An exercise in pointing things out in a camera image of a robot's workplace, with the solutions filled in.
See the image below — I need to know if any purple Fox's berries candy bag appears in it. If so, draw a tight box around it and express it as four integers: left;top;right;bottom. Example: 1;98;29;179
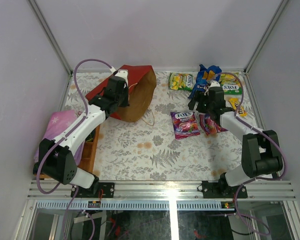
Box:
199;114;227;136

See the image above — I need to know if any small yellow snack packet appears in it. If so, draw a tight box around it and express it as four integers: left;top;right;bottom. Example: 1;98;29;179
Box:
228;97;248;117

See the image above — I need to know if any green Fox's spring tea candy bag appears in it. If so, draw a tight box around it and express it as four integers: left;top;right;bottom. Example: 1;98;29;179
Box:
219;72;242;95

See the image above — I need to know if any blue Doritos chip bag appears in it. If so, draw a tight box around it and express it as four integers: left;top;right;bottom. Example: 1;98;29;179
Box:
188;64;222;99

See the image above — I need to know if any red paper bag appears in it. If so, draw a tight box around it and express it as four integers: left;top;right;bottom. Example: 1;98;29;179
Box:
85;64;158;126

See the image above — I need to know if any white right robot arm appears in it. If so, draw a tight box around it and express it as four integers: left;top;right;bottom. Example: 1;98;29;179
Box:
188;86;284;198

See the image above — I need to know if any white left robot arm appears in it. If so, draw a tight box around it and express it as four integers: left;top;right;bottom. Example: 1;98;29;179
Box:
37;70;129;198

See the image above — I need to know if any floral patterned table mat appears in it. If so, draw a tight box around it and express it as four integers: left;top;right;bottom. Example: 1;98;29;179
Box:
63;71;275;181

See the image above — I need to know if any wooden tray box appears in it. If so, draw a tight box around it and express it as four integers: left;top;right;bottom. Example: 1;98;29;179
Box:
33;124;101;180

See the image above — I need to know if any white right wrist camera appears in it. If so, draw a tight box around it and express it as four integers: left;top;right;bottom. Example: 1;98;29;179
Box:
209;80;220;88

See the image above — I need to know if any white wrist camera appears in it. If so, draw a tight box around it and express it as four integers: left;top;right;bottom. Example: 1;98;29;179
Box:
113;69;128;82
209;80;220;88

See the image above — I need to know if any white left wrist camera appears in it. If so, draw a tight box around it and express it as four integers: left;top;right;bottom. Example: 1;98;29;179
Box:
113;69;128;82

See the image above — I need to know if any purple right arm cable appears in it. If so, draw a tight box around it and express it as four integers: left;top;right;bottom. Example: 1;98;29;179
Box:
213;71;287;237

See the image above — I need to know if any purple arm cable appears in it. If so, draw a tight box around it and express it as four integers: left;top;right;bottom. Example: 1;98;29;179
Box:
36;58;117;240
213;71;287;237

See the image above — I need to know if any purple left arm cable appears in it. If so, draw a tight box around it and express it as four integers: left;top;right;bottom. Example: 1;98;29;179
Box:
36;58;117;240

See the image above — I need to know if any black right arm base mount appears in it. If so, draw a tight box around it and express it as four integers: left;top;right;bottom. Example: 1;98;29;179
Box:
197;173;248;199

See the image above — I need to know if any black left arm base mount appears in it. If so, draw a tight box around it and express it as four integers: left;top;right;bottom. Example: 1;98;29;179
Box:
76;181;115;199

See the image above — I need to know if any aluminium frame rail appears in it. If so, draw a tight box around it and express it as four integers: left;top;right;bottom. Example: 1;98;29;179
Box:
27;180;296;201

